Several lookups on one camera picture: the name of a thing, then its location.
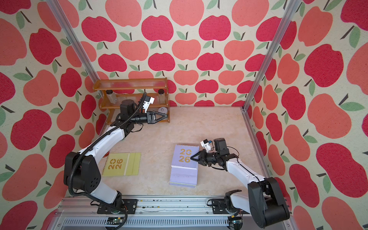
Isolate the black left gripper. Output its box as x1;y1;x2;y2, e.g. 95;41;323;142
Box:
130;111;167;126

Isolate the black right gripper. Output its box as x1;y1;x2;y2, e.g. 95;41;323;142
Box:
191;149;219;166

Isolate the purple calendar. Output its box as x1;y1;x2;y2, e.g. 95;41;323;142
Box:
169;183;196;188
169;144;199;187

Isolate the green calendar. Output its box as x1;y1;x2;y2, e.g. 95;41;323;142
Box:
102;153;141;177

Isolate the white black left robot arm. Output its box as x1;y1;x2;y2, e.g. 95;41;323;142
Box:
64;94;168;211

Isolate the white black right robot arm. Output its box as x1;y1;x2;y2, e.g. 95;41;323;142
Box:
190;138;290;230

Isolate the glass jar right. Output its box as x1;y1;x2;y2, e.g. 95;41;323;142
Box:
158;89;166;104

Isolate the glass jar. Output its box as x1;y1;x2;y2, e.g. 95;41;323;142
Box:
158;89;166;104
106;90;117;104

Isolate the orange wooden shelf rack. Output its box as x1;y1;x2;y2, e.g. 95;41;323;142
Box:
93;78;170;125

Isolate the glass jar left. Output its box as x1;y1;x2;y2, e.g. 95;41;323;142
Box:
106;90;117;104

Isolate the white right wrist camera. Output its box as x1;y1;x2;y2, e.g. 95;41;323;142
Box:
200;139;212;153

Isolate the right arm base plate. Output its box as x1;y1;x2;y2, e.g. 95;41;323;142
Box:
207;198;248;215

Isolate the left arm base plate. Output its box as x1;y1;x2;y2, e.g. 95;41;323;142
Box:
97;198;138;215

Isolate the aluminium frame rail front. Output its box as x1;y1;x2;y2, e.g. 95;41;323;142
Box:
47;195;298;230

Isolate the aluminium post left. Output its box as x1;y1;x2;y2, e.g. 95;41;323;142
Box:
46;0;99;83

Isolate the aluminium post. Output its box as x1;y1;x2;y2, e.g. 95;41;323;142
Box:
242;0;302;114
46;0;99;83

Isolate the aluminium post right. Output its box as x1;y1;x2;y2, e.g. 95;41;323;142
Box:
242;0;302;114

